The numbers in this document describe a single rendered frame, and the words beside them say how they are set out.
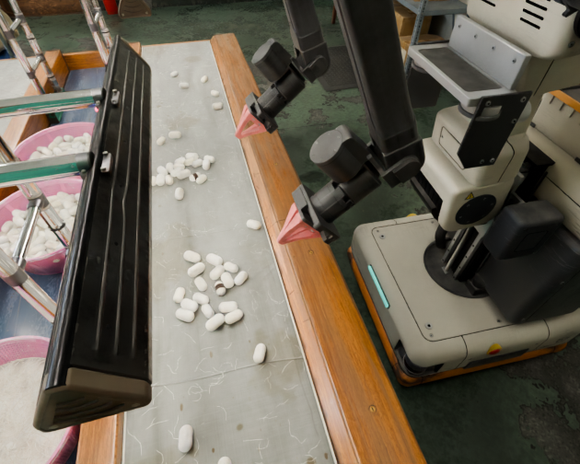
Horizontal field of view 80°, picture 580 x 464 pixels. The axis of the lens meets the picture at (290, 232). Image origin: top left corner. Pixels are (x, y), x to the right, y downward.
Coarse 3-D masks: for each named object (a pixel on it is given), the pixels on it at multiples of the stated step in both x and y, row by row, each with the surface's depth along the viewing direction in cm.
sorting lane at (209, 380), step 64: (192, 64) 141; (192, 128) 109; (192, 192) 89; (256, 256) 75; (192, 320) 65; (256, 320) 65; (192, 384) 57; (256, 384) 57; (128, 448) 51; (192, 448) 51; (256, 448) 51; (320, 448) 51
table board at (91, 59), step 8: (208, 40) 159; (32, 56) 147; (64, 56) 148; (72, 56) 149; (80, 56) 150; (88, 56) 151; (96, 56) 152; (72, 64) 151; (80, 64) 152; (88, 64) 153; (96, 64) 154
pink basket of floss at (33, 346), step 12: (24, 336) 59; (36, 336) 59; (0, 348) 59; (24, 348) 61; (36, 348) 61; (0, 360) 60; (12, 360) 61; (72, 432) 52; (60, 444) 49; (72, 444) 54; (60, 456) 51
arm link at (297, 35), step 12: (288, 0) 67; (300, 0) 68; (312, 0) 68; (288, 12) 70; (300, 12) 69; (312, 12) 70; (300, 24) 70; (312, 24) 71; (300, 36) 71; (312, 36) 72; (300, 48) 73; (312, 48) 73; (324, 48) 74; (300, 60) 78; (324, 72) 77
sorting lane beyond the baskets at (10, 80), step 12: (12, 60) 144; (0, 72) 136; (12, 72) 136; (24, 72) 136; (0, 84) 129; (12, 84) 129; (24, 84) 129; (0, 96) 123; (12, 96) 123; (0, 120) 112; (0, 132) 108
